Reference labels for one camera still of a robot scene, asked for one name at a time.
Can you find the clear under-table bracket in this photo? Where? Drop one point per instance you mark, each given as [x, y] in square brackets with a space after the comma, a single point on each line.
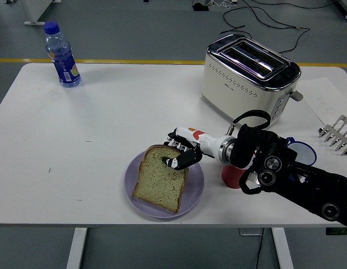
[250, 231]

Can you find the purple plate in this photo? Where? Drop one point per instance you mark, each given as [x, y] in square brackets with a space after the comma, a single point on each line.
[194, 185]

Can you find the red mug white inside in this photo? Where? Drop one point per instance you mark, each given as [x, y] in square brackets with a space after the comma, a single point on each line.
[230, 176]

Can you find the blue mug white inside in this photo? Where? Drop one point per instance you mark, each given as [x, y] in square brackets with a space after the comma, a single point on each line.
[305, 151]

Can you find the metal toast rack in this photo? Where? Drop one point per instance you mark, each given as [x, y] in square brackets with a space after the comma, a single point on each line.
[337, 137]

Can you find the clear water bottle blue label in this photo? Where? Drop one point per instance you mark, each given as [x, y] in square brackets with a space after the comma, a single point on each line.
[63, 64]

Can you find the cream and chrome toaster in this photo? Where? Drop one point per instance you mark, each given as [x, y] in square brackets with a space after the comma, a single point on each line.
[235, 95]

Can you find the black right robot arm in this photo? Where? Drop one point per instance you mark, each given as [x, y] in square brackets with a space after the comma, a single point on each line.
[277, 165]

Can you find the black under-table control box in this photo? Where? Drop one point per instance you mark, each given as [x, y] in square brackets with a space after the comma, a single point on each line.
[338, 231]

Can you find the grey toaster lever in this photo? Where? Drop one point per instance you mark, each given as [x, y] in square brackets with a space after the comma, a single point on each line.
[298, 96]

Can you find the white background desk foot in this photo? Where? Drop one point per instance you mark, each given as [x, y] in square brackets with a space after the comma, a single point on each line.
[346, 8]

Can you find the white table leg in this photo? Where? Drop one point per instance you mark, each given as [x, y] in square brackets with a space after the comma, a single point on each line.
[77, 249]
[282, 249]

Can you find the slice of bread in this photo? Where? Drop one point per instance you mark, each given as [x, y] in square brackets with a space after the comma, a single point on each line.
[159, 182]

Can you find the white background desk frame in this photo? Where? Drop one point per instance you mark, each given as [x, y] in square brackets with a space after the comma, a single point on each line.
[28, 12]

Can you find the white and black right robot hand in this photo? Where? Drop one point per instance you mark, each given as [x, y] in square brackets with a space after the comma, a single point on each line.
[202, 141]

